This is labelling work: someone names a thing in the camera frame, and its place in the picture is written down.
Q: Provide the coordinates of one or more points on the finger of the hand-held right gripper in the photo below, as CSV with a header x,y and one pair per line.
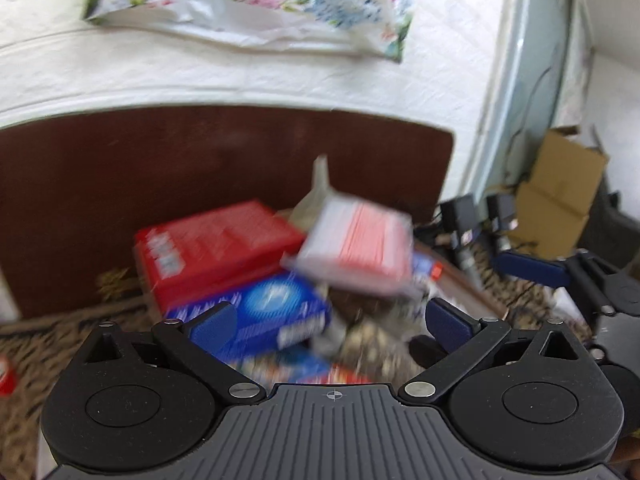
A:
x,y
530,268

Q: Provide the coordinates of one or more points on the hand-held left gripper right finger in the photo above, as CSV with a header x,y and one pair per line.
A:
x,y
447,322

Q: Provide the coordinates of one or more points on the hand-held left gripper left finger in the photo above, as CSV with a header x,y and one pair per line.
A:
x,y
215,326

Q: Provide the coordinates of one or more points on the blue medicine box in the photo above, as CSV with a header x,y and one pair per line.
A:
x,y
280,310

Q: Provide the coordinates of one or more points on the pink and white box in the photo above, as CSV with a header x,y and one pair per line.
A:
x,y
360,245

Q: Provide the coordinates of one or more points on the grey metal pole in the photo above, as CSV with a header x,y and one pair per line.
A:
x,y
470,267

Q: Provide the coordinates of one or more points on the red flat box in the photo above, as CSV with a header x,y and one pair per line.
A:
x,y
210,250

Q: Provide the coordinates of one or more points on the brown cardboard box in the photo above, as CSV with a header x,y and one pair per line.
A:
x,y
560,195

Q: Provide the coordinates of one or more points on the black cloth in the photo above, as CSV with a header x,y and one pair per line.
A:
x,y
622,230

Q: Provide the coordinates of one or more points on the clear plastic bag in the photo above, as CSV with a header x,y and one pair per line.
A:
x,y
312,200

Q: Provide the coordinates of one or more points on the brown wooden headboard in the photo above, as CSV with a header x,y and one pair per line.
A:
x,y
150,175

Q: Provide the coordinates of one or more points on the leopard print blanket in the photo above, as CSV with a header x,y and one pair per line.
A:
x,y
30,350

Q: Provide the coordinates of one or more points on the red tape roll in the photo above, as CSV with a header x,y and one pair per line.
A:
x,y
6,377

